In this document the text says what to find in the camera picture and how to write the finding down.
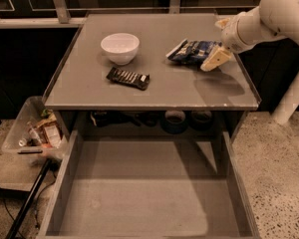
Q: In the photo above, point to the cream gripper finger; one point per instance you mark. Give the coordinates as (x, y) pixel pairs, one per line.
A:
(222, 23)
(218, 56)

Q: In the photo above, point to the metal window frame rail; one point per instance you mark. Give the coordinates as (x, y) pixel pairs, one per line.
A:
(59, 4)

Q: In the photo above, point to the snack packets in bin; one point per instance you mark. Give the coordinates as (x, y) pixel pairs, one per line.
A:
(45, 132)

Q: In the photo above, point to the white ceramic bowl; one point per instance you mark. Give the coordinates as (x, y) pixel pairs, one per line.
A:
(120, 48)

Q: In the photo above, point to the dark tape roll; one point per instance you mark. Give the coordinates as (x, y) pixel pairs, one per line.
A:
(200, 120)

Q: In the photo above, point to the blue tape roll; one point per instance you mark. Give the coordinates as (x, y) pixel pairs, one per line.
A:
(173, 122)

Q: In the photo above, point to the clear plastic storage bin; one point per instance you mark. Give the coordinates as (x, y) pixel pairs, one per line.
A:
(31, 109)

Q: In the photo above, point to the blue chip bag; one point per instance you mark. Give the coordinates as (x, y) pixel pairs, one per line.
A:
(192, 52)

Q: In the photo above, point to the grey cabinet with top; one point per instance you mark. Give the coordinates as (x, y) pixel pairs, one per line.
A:
(81, 84)

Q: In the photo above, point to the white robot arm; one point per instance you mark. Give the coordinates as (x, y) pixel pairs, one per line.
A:
(270, 21)

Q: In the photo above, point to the black pole stand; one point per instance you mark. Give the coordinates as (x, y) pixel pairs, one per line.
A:
(28, 200)

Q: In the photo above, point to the black items inside cabinet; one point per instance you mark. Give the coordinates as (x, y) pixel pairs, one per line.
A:
(104, 118)

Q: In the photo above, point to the open grey top drawer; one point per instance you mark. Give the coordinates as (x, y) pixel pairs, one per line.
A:
(145, 187)

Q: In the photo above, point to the black snack bar wrapper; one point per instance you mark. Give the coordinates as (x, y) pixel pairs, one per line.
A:
(128, 78)

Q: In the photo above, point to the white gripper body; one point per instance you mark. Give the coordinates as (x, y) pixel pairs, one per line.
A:
(231, 37)

